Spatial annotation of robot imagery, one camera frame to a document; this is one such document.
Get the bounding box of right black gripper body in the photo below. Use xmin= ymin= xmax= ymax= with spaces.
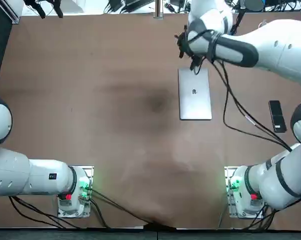
xmin=175 ymin=24 xmax=191 ymax=60

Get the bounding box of silver laptop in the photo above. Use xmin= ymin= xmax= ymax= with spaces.
xmin=178 ymin=67 xmax=213 ymax=121

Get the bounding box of black flat adapter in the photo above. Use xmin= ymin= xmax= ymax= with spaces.
xmin=124 ymin=0 xmax=155 ymax=7

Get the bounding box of grey power adapter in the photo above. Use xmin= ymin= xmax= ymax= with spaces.
xmin=107 ymin=0 xmax=124 ymax=13

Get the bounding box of black flip phone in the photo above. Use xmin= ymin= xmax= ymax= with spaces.
xmin=268 ymin=100 xmax=288 ymax=134

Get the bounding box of aluminium camera post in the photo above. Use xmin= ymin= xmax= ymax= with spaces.
xmin=153 ymin=0 xmax=165 ymax=20

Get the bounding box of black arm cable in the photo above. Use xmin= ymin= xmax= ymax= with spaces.
xmin=212 ymin=61 xmax=292 ymax=152
xmin=220 ymin=61 xmax=293 ymax=151

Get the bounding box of black base cable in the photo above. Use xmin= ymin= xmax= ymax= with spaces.
xmin=89 ymin=187 xmax=177 ymax=230

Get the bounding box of aluminium frame rail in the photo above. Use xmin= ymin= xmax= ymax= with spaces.
xmin=0 ymin=0 xmax=24 ymax=25

